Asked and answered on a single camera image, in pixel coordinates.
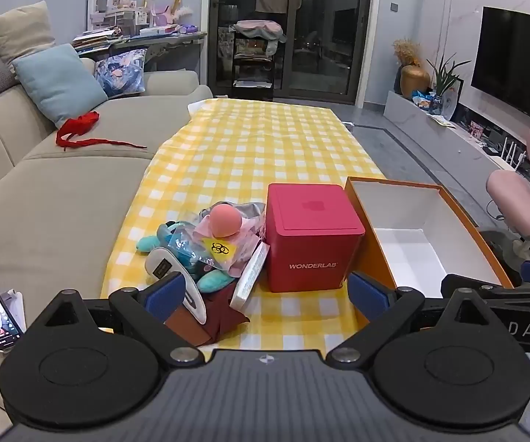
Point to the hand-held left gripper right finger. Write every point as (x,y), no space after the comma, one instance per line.
(366,294)

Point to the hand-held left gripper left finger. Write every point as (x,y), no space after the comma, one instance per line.
(166,292)

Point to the teal plush doll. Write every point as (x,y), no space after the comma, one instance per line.
(147,243)

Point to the orange cardboard box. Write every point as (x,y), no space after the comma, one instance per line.
(403,221)

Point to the white soft slipper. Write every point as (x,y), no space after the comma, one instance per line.
(195,299)

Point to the brown cloth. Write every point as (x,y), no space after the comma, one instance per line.
(186,327)

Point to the maroon cloth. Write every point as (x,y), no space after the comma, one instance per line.
(223,317)

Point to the clear bag with yellow label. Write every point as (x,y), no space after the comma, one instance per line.
(221,249)

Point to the pink chair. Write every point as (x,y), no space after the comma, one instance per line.
(518,198)

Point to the red square box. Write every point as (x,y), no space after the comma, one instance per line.
(311,239)

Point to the white flat packet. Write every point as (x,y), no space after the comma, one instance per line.
(248,281)

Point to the pink round plush ball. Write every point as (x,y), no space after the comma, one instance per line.
(225,221)

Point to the white router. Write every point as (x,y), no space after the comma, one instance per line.
(509,156)

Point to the beige sofa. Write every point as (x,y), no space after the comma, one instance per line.
(62,202)

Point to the yellow checked tablecloth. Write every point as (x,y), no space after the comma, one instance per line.
(255,147)

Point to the yellow paper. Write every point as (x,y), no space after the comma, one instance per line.
(439,121)

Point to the white television cabinet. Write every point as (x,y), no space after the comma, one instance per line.
(407,113)

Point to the red ribbon cloth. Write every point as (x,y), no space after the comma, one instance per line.
(78,124)

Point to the blue packet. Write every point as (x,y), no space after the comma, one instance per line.
(423,99)

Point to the green potted plant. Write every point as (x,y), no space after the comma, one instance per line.
(444,78)

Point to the black television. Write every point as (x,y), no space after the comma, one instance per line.
(518,55)

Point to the gold vase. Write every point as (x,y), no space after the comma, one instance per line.
(414,80)

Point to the floral printed cushion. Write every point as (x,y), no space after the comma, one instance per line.
(120,73)

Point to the black shelf rack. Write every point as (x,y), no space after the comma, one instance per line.
(235,69)

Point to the light blue cushion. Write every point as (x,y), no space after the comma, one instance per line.
(57,83)

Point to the dried flower bunch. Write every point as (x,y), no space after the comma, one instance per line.
(407,50)

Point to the grey desk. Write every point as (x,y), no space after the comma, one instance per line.
(168,41)

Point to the stack of books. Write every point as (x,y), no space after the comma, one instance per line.
(92,39)

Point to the glass sliding door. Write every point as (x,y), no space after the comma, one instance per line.
(329,32)

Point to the white drawer organizer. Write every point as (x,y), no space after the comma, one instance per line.
(108,20)

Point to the purple bag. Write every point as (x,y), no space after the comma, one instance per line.
(161,14)

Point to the pink grey cushion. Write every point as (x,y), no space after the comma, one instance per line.
(258,27)

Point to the beige cushion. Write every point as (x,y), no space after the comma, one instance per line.
(21,27)

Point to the light switch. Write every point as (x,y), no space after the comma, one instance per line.
(394,7)

